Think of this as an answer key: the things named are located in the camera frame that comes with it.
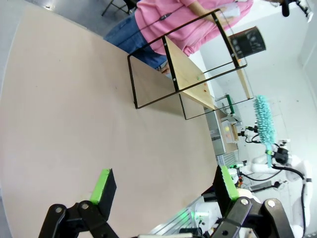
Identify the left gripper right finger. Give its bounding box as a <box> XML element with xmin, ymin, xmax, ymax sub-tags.
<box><xmin>211</xmin><ymin>165</ymin><xmax>297</xmax><ymax>238</ymax></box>

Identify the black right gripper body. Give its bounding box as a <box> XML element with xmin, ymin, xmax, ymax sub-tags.
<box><xmin>273</xmin><ymin>147</ymin><xmax>290</xmax><ymax>165</ymax></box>

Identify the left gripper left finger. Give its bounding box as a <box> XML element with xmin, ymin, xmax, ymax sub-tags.
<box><xmin>37</xmin><ymin>168</ymin><xmax>122</xmax><ymax>238</ymax></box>

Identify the teal microfibre duster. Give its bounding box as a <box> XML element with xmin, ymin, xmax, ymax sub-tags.
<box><xmin>252</xmin><ymin>94</ymin><xmax>276</xmax><ymax>170</ymax></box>

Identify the white cloth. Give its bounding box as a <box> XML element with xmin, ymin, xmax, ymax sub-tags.
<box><xmin>224</xmin><ymin>1</ymin><xmax>240</xmax><ymax>18</ymax></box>

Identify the person's right forearm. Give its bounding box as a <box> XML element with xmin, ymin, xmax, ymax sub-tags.
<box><xmin>184</xmin><ymin>0</ymin><xmax>221</xmax><ymax>13</ymax></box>

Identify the person's right hand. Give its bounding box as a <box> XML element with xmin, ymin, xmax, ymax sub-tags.
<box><xmin>215</xmin><ymin>3</ymin><xmax>230</xmax><ymax>15</ymax></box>

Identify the grey power strip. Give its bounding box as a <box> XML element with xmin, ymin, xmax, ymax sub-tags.
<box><xmin>249</xmin><ymin>181</ymin><xmax>272</xmax><ymax>192</ymax></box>

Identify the clear box with colourful items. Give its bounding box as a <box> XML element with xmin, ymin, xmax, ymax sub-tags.
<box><xmin>221</xmin><ymin>120</ymin><xmax>239</xmax><ymax>145</ymax></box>

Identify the black mesh bin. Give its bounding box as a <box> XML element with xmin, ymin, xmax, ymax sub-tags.
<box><xmin>229</xmin><ymin>26</ymin><xmax>267</xmax><ymax>59</ymax></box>

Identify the black hanging device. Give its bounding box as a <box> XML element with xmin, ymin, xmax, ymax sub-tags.
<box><xmin>281</xmin><ymin>0</ymin><xmax>291</xmax><ymax>17</ymax></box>

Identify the person in pink shirt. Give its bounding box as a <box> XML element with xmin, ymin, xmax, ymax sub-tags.
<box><xmin>103</xmin><ymin>0</ymin><xmax>255</xmax><ymax>75</ymax></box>

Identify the black chair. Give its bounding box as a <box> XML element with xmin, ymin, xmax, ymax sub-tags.
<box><xmin>101</xmin><ymin>0</ymin><xmax>138</xmax><ymax>17</ymax></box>

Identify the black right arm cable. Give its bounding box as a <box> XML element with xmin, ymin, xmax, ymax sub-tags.
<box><xmin>272</xmin><ymin>165</ymin><xmax>312</xmax><ymax>228</ymax></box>

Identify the green handled metal frame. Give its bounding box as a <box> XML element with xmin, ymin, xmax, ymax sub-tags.
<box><xmin>214</xmin><ymin>93</ymin><xmax>236</xmax><ymax>117</ymax></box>

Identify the black frame wooden shelf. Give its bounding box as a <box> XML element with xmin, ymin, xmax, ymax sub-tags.
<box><xmin>127</xmin><ymin>8</ymin><xmax>255</xmax><ymax>121</ymax></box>

